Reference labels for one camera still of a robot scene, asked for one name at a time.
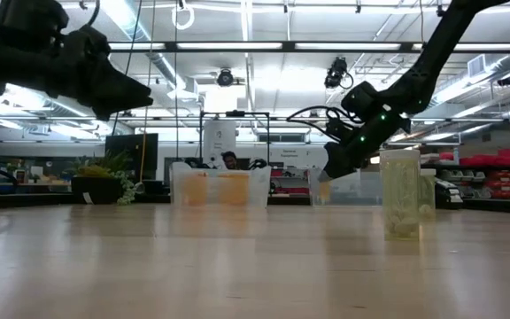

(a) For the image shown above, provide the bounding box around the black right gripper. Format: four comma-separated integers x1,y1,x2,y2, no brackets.
322,103,413,180

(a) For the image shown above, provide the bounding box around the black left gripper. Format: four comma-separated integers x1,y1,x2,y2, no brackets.
0,12,155,122

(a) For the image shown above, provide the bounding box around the small orange pill bottle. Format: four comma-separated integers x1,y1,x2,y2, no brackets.
182,172,210,207
216,172,251,206

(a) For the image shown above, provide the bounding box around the clear plastic bin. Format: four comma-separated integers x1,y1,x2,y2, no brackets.
169,161,273,209
309,167,384,207

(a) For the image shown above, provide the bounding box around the black monitor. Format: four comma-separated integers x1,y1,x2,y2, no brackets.
104,133,159,181

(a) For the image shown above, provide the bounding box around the shelf with red items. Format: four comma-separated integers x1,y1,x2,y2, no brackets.
270,167,313,198

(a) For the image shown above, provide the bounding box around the green potted plant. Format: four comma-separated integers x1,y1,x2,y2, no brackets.
66,150,139,206

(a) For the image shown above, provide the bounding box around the black planter box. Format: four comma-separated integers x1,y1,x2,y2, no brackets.
71,175,124,206

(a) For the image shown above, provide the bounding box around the black grey machine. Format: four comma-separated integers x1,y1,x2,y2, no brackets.
433,176,464,210

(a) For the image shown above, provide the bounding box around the white hanging sign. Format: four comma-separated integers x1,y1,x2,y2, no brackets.
202,120,237,166

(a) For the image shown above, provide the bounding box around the round black ceiling lamp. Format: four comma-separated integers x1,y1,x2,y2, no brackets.
215,67,236,89

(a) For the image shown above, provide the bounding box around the person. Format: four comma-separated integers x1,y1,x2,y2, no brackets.
220,150,240,171

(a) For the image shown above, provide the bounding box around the shelf with red bins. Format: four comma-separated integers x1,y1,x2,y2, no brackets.
421,148,510,212

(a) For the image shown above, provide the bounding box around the black right camera cable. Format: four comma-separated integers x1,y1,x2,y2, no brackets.
286,105,354,144

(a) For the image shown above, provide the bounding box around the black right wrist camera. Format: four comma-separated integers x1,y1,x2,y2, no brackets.
340,81,383,122

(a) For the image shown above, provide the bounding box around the black hanging cord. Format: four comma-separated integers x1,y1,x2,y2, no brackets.
111,0,144,136

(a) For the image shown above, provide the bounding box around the black ceiling camera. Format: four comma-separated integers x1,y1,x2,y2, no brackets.
323,56,355,90

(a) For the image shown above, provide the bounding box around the white cable loop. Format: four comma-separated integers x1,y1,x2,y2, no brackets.
171,0,196,32

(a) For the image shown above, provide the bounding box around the black station frame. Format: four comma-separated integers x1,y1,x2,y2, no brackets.
198,109,271,170

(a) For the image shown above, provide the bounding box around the black overhead frame bar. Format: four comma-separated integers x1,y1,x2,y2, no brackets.
108,41,510,54

